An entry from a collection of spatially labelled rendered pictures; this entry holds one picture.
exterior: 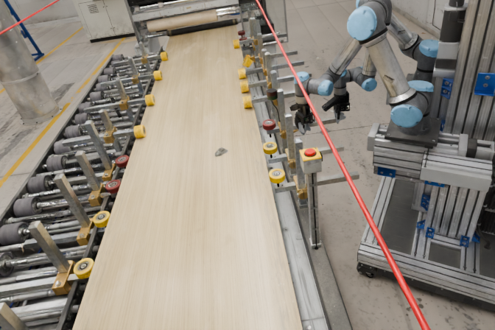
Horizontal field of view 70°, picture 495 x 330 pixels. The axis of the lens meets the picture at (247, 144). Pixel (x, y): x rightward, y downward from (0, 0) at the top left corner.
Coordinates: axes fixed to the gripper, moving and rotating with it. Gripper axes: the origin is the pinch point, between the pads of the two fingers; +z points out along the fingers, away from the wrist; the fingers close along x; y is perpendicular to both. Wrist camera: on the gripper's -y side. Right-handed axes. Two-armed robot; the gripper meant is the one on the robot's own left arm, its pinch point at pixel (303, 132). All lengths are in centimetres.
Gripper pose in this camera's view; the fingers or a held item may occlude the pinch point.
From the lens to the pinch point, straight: 197.0
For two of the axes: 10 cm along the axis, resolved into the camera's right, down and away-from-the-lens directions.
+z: 1.5, 8.2, 5.6
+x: 9.0, -3.5, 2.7
